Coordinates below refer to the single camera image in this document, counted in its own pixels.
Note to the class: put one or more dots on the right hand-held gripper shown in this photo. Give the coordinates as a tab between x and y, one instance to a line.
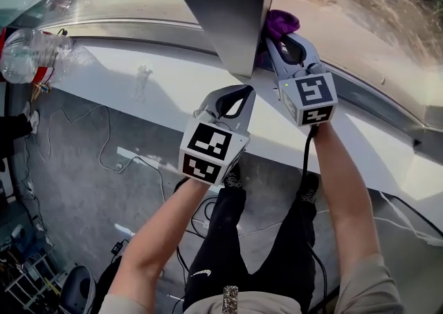
311	93

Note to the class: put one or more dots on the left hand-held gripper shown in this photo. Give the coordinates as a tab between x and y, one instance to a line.
204	141

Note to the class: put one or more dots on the purple cloth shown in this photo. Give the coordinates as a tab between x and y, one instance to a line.
280	22

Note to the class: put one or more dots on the clear window glass pane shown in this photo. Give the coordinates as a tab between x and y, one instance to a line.
346	29

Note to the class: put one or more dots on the person's left forearm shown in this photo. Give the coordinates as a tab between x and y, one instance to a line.
162	236

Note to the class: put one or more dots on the person's right forearm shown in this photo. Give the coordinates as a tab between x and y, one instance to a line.
346	202

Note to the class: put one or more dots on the white window sill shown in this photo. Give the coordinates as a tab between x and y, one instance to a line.
173	84

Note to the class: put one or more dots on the person's black left shoe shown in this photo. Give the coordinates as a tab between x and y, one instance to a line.
232	177

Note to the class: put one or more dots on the person's black shoe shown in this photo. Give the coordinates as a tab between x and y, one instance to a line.
232	177
308	188

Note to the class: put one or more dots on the person's black right shoe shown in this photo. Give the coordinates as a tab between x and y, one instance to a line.
308	188

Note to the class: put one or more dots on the person's black trousers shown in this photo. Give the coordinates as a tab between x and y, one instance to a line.
221	236

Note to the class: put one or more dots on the gold pendant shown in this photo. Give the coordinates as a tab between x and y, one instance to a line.
230	298

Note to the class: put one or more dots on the clear plastic bottle red label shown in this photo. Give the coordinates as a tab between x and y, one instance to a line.
31	56

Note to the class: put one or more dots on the person's grey sweatshirt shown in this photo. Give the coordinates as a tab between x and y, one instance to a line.
367	292

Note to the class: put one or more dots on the beige tall cabinet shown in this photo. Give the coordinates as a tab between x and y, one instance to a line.
415	278

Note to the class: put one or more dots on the black window frame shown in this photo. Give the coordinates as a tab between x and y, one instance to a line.
221	11

